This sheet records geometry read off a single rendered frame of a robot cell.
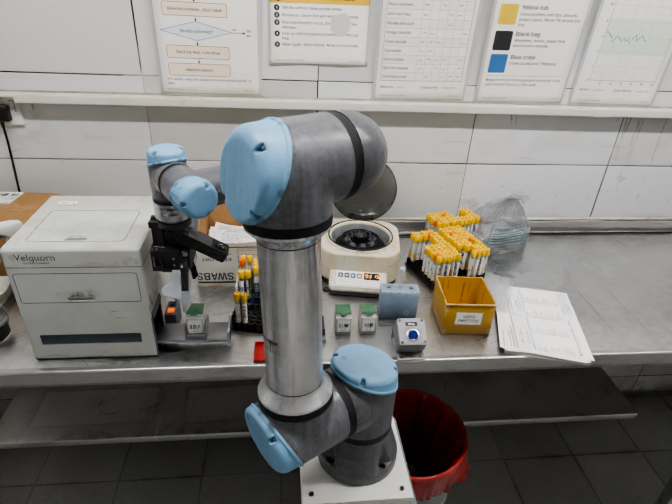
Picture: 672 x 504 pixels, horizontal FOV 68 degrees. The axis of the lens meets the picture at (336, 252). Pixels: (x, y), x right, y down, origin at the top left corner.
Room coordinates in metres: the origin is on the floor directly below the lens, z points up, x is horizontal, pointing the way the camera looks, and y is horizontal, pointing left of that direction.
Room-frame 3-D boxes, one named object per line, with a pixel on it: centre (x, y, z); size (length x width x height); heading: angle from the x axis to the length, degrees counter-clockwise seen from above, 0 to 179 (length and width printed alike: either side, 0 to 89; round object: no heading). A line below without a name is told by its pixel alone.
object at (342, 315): (1.02, -0.03, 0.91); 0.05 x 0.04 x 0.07; 7
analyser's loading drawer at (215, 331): (0.93, 0.35, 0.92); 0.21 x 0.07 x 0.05; 97
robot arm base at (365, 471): (0.63, -0.06, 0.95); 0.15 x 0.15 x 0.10
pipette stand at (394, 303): (1.09, -0.17, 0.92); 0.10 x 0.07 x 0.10; 92
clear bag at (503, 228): (1.55, -0.55, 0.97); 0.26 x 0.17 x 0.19; 113
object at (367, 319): (1.03, -0.09, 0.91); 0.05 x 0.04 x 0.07; 7
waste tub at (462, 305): (1.09, -0.35, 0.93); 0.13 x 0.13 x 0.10; 3
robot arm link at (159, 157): (0.93, 0.35, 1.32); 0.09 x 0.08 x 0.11; 38
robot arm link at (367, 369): (0.63, -0.05, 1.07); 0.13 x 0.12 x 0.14; 128
